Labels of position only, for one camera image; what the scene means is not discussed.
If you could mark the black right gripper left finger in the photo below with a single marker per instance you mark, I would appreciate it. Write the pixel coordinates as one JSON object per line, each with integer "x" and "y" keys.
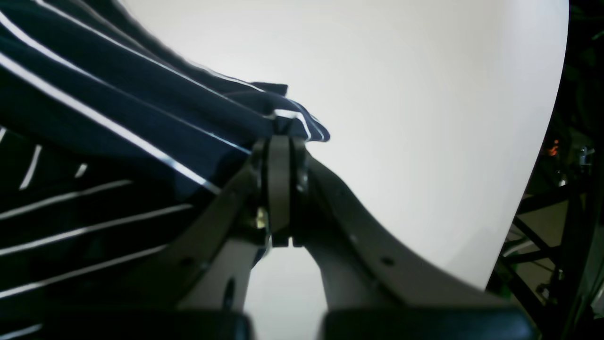
{"x": 194, "y": 289}

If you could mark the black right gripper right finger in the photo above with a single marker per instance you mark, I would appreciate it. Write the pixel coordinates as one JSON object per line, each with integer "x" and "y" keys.
{"x": 377, "y": 288}

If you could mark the navy white striped T-shirt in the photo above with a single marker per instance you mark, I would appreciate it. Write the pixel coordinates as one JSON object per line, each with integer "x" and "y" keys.
{"x": 111, "y": 145}

